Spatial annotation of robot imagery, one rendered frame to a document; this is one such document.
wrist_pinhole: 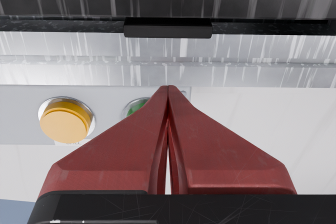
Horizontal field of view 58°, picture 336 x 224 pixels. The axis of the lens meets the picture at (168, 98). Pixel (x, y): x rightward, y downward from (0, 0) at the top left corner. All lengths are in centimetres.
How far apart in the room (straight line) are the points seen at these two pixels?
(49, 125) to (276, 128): 29
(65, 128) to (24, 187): 29
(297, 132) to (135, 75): 27
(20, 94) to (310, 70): 23
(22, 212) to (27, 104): 211
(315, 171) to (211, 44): 34
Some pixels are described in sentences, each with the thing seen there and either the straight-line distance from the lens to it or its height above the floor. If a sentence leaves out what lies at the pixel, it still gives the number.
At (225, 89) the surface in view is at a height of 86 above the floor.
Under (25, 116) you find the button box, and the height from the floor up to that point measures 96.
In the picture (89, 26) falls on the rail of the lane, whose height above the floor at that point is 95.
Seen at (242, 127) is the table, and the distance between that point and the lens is 42.
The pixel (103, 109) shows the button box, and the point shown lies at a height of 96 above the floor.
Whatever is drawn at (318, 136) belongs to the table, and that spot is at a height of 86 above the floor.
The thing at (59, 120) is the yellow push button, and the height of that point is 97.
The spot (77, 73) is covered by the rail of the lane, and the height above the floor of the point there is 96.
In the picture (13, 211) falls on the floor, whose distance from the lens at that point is 238.
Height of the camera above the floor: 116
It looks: 53 degrees down
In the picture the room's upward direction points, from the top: 180 degrees clockwise
